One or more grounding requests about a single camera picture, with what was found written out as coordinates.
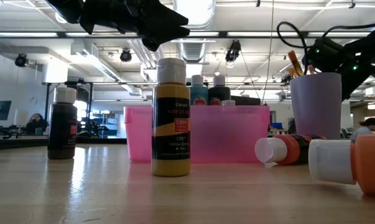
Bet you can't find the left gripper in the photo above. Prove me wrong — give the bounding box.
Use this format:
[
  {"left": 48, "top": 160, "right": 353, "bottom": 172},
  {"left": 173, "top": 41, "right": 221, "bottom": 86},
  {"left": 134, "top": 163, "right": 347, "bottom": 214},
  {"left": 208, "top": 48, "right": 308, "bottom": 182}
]
[{"left": 78, "top": 0, "right": 192, "bottom": 52}]

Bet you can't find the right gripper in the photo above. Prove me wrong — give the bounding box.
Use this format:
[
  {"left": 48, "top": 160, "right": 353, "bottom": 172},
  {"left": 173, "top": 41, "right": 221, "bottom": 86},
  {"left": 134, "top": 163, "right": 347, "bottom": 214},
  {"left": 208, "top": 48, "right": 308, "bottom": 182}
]
[{"left": 303, "top": 36, "right": 375, "bottom": 102}]

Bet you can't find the lilac plastic cup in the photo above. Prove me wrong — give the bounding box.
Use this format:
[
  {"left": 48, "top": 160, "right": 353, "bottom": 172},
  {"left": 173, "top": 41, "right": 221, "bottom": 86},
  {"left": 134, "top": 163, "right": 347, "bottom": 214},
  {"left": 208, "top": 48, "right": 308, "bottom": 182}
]
[{"left": 289, "top": 72, "right": 343, "bottom": 140}]

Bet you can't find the teal paint bottle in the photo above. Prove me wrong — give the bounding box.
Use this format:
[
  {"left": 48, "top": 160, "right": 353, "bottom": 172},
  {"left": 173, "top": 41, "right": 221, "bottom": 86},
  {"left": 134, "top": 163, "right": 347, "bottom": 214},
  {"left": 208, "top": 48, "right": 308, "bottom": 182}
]
[{"left": 188, "top": 74, "right": 210, "bottom": 106}]

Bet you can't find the black paint bottle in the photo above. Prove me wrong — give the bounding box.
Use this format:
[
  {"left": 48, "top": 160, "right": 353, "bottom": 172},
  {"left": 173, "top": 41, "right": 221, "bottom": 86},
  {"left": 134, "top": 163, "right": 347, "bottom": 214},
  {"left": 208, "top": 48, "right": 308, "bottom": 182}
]
[{"left": 208, "top": 74, "right": 231, "bottom": 106}]

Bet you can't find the small dark brown paint bottle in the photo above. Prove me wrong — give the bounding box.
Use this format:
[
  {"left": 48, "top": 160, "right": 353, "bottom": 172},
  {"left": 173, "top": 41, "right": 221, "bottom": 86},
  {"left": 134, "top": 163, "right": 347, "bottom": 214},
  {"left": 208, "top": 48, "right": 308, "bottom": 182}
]
[{"left": 47, "top": 86, "right": 78, "bottom": 161}]

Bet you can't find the orange paint bottle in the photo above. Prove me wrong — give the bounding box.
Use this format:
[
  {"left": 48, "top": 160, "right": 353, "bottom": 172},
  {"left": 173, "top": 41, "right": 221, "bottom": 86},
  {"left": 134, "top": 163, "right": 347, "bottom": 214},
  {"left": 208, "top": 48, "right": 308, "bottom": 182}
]
[{"left": 308, "top": 133, "right": 375, "bottom": 197}]

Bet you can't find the red-orange paint bottle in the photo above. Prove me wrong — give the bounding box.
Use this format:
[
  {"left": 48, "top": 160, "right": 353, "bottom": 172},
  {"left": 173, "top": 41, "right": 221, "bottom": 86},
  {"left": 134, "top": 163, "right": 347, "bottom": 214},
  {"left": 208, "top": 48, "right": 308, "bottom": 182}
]
[{"left": 254, "top": 134, "right": 326, "bottom": 169}]

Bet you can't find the yellow ochre paint bottle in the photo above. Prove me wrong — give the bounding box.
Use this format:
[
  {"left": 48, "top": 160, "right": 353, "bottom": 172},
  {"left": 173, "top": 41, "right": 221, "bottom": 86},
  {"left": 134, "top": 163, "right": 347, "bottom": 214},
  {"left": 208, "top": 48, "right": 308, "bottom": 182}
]
[{"left": 151, "top": 57, "right": 192, "bottom": 177}]

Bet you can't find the black ceiling spotlight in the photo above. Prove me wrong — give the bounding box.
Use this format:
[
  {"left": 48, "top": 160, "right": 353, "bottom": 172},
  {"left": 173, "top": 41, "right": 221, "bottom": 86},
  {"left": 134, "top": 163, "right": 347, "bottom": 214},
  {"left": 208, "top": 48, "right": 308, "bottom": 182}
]
[
  {"left": 119, "top": 49, "right": 132, "bottom": 62},
  {"left": 14, "top": 53, "right": 29, "bottom": 68}
]

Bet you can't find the person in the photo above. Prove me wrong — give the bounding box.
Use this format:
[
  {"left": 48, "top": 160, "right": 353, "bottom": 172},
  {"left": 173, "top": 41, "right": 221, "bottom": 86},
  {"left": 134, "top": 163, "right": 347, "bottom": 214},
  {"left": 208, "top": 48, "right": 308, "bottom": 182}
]
[
  {"left": 350, "top": 117, "right": 375, "bottom": 141},
  {"left": 25, "top": 113, "right": 50, "bottom": 136}
]

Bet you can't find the black background monitor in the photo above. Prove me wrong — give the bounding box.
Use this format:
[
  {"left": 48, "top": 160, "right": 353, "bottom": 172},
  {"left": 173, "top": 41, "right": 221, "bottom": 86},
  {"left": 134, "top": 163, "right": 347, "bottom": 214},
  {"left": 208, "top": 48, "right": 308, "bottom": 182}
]
[{"left": 235, "top": 95, "right": 262, "bottom": 106}]

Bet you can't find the blue lit shelving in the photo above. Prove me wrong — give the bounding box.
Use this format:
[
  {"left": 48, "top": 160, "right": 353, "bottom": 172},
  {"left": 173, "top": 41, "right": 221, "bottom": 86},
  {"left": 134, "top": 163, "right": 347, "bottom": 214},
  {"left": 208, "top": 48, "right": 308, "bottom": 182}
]
[{"left": 95, "top": 111, "right": 127, "bottom": 139}]

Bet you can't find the pink translucent plastic bin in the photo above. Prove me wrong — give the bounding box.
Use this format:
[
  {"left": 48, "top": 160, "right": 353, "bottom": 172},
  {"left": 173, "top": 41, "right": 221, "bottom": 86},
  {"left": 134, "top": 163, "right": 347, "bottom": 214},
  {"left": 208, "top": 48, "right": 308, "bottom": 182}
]
[{"left": 123, "top": 105, "right": 271, "bottom": 164}]

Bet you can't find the white box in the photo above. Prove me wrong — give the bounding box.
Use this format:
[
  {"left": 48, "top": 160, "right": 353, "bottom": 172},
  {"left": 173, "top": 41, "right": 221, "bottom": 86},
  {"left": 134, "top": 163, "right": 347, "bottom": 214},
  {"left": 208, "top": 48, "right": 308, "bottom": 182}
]
[{"left": 14, "top": 109, "right": 29, "bottom": 127}]

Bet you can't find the silver ventilation duct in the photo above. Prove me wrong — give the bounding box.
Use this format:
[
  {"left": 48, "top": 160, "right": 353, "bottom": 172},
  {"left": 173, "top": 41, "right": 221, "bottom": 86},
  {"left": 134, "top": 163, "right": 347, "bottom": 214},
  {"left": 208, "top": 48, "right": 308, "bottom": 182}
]
[{"left": 173, "top": 0, "right": 218, "bottom": 63}]

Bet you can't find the black overhead light rail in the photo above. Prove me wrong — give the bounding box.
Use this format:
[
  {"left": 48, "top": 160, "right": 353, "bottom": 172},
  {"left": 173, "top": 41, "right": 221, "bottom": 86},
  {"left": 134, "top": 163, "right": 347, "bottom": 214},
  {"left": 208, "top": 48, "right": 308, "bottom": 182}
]
[{"left": 0, "top": 30, "right": 375, "bottom": 39}]

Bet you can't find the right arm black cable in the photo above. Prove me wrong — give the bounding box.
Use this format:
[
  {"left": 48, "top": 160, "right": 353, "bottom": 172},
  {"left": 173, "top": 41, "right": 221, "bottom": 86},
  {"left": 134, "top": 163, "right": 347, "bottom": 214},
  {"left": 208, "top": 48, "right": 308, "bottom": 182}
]
[{"left": 276, "top": 20, "right": 375, "bottom": 75}]

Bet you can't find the black hanging camera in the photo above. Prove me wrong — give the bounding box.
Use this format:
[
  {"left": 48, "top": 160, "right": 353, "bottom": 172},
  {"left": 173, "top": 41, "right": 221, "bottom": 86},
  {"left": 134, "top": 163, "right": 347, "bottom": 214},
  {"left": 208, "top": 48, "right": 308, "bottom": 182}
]
[{"left": 225, "top": 39, "right": 242, "bottom": 63}]

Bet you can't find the black aluminium table frame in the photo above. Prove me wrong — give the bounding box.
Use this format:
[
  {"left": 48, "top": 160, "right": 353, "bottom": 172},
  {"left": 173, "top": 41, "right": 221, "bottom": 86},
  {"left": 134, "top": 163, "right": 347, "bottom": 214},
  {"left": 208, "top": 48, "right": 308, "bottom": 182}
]
[{"left": 0, "top": 135, "right": 127, "bottom": 151}]

